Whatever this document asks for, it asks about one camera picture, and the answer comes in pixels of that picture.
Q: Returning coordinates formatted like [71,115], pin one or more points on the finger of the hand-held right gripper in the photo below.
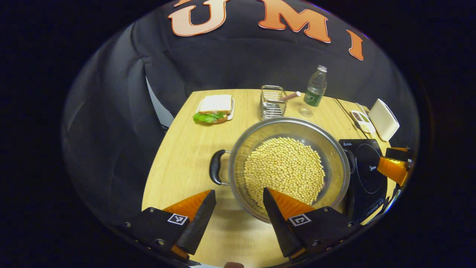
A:
[394,169]
[401,153]

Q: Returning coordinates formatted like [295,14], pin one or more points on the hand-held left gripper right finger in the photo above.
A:
[279,223]

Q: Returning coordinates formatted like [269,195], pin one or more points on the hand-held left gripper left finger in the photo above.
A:
[200,219]

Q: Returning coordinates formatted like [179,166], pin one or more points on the black induction cooktop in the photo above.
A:
[366,175]

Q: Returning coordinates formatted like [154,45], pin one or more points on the white toaster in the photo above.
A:
[385,119]

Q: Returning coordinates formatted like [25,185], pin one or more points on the white divided dish of beans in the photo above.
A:
[362,121]

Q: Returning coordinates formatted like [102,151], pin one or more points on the pile of yellow soybeans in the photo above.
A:
[284,167]

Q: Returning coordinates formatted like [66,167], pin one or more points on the clear plastic water bottle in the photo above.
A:
[315,91]

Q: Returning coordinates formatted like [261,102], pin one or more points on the sandwich with lettuce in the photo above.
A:
[215,104]

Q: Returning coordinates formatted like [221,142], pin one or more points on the pink stick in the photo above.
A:
[292,96]

